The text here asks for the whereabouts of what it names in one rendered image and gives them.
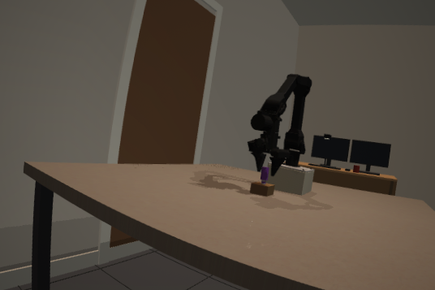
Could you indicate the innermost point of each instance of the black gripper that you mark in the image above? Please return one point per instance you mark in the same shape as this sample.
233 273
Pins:
279 155

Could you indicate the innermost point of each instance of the purple marker cap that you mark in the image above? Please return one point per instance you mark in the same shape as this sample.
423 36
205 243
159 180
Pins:
264 173

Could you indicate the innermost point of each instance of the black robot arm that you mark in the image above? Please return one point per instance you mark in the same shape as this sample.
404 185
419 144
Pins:
268 118

